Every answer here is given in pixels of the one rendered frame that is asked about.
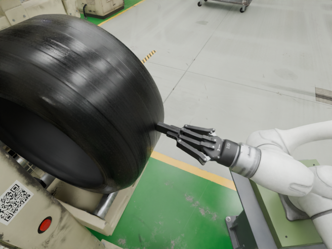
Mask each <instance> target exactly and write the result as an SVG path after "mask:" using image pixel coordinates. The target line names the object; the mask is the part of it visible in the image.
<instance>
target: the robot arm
mask: <svg viewBox="0 0 332 249"><path fill-rule="evenodd" d="M156 131H158V132H161V133H163V134H166V136H167V137H169V138H172V139H174V140H176V146H177V147H178V148H179V149H181V150H182V151H184V152H186V153H187V154H189V155H190V156H192V157H193V158H195V159H196V160H198V161H199V163H200V164H201V165H203V166H204V165H205V164H206V162H208V161H216V162H217V163H218V164H221V165H223V166H226V167H228V168H229V170H230V171H232V172H234V173H237V174H239V175H242V176H243V177H246V178H249V179H251V180H252V181H254V182H255V183H256V184H258V185H260V186H262V187H264V188H266V189H269V190H271V191H274V192H277V193H278V195H279V198H280V200H281V203H282V205H283V208H284V210H285V214H286V219H287V220H288V221H294V220H296V219H312V221H313V223H314V225H315V228H316V230H317V232H318V234H319V236H320V237H321V239H322V241H323V243H324V244H325V246H326V248H327V249H332V166H328V165H321V166H312V167H306V166H305V165H304V164H302V163H301V162H299V161H297V160H295V159H293V157H292V153H293V151H294V149H295V148H296V147H298V146H300V145H302V144H305V143H308V142H312V141H318V140H327V139H332V120H331V121H326V122H320V123H314V124H308V125H303V126H300V127H296V128H292V129H288V130H280V129H277V128H275V129H269V130H258V131H255V132H253V133H251V134H250V135H249V136H248V138H247V140H246V143H243V142H240V143H236V142H233V141H231V140H228V139H221V138H220V137H219V136H216V134H215V128H203V127H198V126H193V125H187V124H185V125H184V127H182V128H179V127H176V126H173V125H168V124H165V123H162V122H158V124H157V128H156ZM201 152H202V153H203V154H204V155H203V154H202V153H201Z"/></svg>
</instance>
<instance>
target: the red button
mask: <svg viewBox="0 0 332 249"><path fill-rule="evenodd" d="M50 224H51V221H50V220H49V219H46V220H45V221H44V222H43V223H42V224H41V226H40V230H41V231H45V230H46V229H47V228H48V227H49V226H50Z"/></svg>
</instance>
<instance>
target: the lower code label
mask: <svg viewBox="0 0 332 249"><path fill-rule="evenodd" d="M33 195H34V194H33V193H32V192H31V191H30V190H29V189H27V188H26V187H25V186H24V185H23V184H21V183H20V182H19V181H18V180H16V181H15V182H14V183H13V184H12V185H11V186H10V187H9V188H8V189H7V190H6V191H5V192H4V193H3V194H2V195H1V196H0V222H1V223H3V224H5V225H8V224H9V223H10V222H11V220H12V219H13V218H14V217H15V216H16V215H17V213H18V212H19V211H20V210H21V209H22V208H23V206H24V205H25V204H26V203H27V202H28V201H29V199H30V198H31V197H32V196H33Z"/></svg>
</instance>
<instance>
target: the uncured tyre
mask: <svg viewBox="0 0 332 249"><path fill-rule="evenodd" d="M164 118H165V112H164V105H163V101H162V97H161V94H160V92H159V89H158V87H157V85H156V83H155V81H154V79H153V78H152V76H151V74H150V73H149V71H148V70H147V69H146V67H145V66H144V65H143V63H142V62H141V61H140V60H139V58H138V57H137V56H136V55H135V54H134V53H133V52H132V51H131V50H130V49H129V48H128V47H127V46H126V45H125V44H124V43H122V42H121V41H120V40H119V39H118V38H116V37H115V36H113V35H112V34H111V33H109V32H108V31H106V30H105V29H103V28H101V27H99V26H98V25H96V24H94V23H92V22H89V21H87V20H85V19H82V18H79V17H76V16H72V15H67V14H42V15H37V16H34V17H32V18H29V19H27V20H24V21H22V22H20V23H17V24H15V25H13V26H10V27H8V28H5V29H3V30H1V31H0V141H1V142H2V143H3V144H5V145H6V146H7V147H8V148H10V149H11V150H12V151H14V152H15V153H17V154H18V155H19V156H21V157H22V158H24V159H25V160H27V161H28V162H30V163H31V164H33V165H34V166H36V167H38V168H39V169H41V170H43V171H44V172H46V173H48V174H50V175H52V176H54V177H55V178H57V179H59V180H61V181H64V182H66V183H68V184H70V185H73V186H75V187H78V188H80V189H83V190H87V191H90V192H94V193H100V194H110V193H113V192H116V191H119V190H122V189H125V188H128V187H130V186H131V185H132V184H133V183H134V182H135V181H136V180H137V179H138V178H139V177H140V175H141V174H142V172H143V170H144V168H145V165H146V164H147V162H148V160H149V158H150V156H151V154H152V152H153V150H154V148H155V146H156V144H157V142H158V140H159V138H160V136H161V134H162V133H161V132H158V131H156V128H157V124H158V122H162V123H164Z"/></svg>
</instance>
